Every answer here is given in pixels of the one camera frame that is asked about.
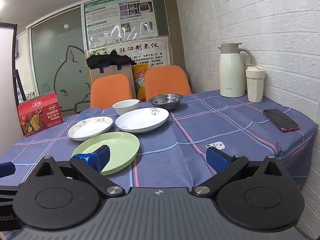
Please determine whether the light green plate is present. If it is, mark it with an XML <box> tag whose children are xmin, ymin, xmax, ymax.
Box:
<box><xmin>72</xmin><ymin>131</ymin><xmax>140</xmax><ymax>176</ymax></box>

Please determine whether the white plate with dark print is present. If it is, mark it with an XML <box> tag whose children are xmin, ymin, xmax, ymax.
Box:
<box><xmin>115</xmin><ymin>107</ymin><xmax>170</xmax><ymax>133</ymax></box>

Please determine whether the white ceramic bowl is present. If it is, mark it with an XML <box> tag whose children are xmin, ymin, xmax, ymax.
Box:
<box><xmin>112</xmin><ymin>99</ymin><xmax>140</xmax><ymax>116</ymax></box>

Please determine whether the floral rim white plate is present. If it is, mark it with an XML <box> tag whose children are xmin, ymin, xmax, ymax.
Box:
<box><xmin>66</xmin><ymin>116</ymin><xmax>114</xmax><ymax>141</ymax></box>

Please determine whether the white thermos jug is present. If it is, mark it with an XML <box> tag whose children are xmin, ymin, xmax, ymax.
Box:
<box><xmin>217</xmin><ymin>43</ymin><xmax>252</xmax><ymax>98</ymax></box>

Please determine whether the black cloth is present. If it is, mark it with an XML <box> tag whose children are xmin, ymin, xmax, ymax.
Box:
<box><xmin>86</xmin><ymin>52</ymin><xmax>136</xmax><ymax>69</ymax></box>

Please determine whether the orange chair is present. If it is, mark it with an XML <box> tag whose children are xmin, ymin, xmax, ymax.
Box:
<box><xmin>90</xmin><ymin>74</ymin><xmax>133</xmax><ymax>109</ymax></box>
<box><xmin>144</xmin><ymin>65</ymin><xmax>192</xmax><ymax>102</ymax></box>

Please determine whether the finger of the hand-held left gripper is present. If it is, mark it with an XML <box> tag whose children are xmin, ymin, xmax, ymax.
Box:
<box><xmin>0</xmin><ymin>162</ymin><xmax>16</xmax><ymax>179</ymax></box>

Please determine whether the white cloth tag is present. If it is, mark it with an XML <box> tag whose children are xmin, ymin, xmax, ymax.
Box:
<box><xmin>205</xmin><ymin>141</ymin><xmax>226</xmax><ymax>151</ymax></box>

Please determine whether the cream tumbler cup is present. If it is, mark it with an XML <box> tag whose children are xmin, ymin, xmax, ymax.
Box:
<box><xmin>245</xmin><ymin>64</ymin><xmax>265</xmax><ymax>103</ymax></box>

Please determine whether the white board black frame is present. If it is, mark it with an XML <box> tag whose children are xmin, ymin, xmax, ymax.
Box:
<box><xmin>0</xmin><ymin>22</ymin><xmax>18</xmax><ymax>130</ymax></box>

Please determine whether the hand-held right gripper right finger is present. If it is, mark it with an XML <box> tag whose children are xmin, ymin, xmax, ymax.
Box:
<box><xmin>192</xmin><ymin>146</ymin><xmax>284</xmax><ymax>197</ymax></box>

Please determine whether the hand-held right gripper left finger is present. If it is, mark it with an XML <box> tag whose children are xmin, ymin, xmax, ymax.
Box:
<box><xmin>32</xmin><ymin>144</ymin><xmax>127</xmax><ymax>197</ymax></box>

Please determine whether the red biscuit box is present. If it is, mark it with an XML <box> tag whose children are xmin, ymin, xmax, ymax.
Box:
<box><xmin>17</xmin><ymin>91</ymin><xmax>64</xmax><ymax>137</ymax></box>

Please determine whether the yellow snack bag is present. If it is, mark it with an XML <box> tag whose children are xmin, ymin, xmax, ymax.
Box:
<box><xmin>132</xmin><ymin>64</ymin><xmax>150</xmax><ymax>103</ymax></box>

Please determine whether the cat outline window decal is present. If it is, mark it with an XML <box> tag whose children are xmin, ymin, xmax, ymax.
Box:
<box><xmin>53</xmin><ymin>45</ymin><xmax>92</xmax><ymax>113</ymax></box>

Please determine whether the wood framed sign board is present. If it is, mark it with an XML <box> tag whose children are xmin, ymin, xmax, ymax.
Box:
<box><xmin>86</xmin><ymin>35</ymin><xmax>173</xmax><ymax>98</ymax></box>

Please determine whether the cardboard box with black cloth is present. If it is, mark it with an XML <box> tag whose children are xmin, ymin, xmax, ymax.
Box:
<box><xmin>90</xmin><ymin>64</ymin><xmax>137</xmax><ymax>100</ymax></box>

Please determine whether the blue plaid tablecloth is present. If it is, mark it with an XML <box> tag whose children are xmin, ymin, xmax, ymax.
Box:
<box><xmin>0</xmin><ymin>89</ymin><xmax>318</xmax><ymax>240</ymax></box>

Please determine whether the green bordered wall poster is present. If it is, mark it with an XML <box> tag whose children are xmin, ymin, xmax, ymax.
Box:
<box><xmin>84</xmin><ymin>0</ymin><xmax>159</xmax><ymax>50</ymax></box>

